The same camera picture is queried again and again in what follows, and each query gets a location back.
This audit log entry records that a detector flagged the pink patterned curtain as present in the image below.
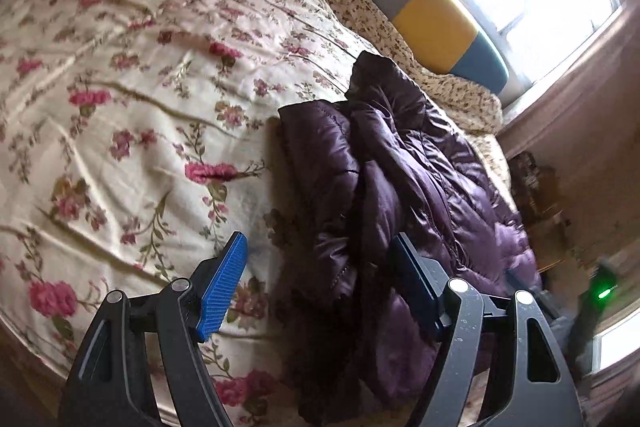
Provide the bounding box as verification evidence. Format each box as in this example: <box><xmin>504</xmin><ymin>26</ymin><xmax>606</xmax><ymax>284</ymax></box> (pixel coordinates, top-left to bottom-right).
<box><xmin>497</xmin><ymin>2</ymin><xmax>640</xmax><ymax>162</ymax></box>

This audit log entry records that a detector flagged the floral bedspread bed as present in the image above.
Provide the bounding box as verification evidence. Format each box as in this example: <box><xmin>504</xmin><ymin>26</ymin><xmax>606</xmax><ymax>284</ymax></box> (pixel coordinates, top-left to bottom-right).
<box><xmin>0</xmin><ymin>0</ymin><xmax>511</xmax><ymax>425</ymax></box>

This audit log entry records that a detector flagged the grey yellow teal headboard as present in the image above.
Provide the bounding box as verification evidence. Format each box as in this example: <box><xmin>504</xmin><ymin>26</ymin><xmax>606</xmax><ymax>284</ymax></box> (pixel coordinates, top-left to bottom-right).
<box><xmin>330</xmin><ymin>0</ymin><xmax>511</xmax><ymax>104</ymax></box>

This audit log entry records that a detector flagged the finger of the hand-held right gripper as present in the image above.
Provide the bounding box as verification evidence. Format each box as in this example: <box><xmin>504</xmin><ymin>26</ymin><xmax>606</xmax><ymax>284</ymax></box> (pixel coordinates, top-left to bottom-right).
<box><xmin>504</xmin><ymin>268</ymin><xmax>557</xmax><ymax>323</ymax></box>

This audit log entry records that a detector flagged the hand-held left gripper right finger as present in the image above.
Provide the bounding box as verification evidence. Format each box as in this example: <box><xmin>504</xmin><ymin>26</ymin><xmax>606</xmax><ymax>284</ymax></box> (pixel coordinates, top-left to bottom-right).
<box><xmin>391</xmin><ymin>233</ymin><xmax>584</xmax><ymax>427</ymax></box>

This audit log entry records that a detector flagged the purple quilted puffer jacket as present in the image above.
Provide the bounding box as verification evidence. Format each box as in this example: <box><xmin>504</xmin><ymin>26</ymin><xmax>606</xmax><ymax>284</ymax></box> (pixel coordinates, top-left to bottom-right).
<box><xmin>272</xmin><ymin>51</ymin><xmax>545</xmax><ymax>425</ymax></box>

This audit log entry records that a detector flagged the small-floral beige pillow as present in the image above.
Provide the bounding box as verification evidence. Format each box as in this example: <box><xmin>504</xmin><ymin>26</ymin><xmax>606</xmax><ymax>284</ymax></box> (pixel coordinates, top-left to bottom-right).
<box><xmin>244</xmin><ymin>0</ymin><xmax>504</xmax><ymax>134</ymax></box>

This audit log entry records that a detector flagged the wooden chair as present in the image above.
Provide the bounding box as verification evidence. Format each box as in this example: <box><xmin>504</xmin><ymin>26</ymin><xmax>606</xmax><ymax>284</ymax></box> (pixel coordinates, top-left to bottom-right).
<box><xmin>509</xmin><ymin>149</ymin><xmax>573</xmax><ymax>238</ymax></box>

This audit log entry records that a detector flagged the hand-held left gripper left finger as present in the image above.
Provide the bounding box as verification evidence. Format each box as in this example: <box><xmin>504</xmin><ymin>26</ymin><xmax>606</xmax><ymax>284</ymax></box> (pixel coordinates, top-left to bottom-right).
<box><xmin>57</xmin><ymin>231</ymin><xmax>250</xmax><ymax>427</ymax></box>

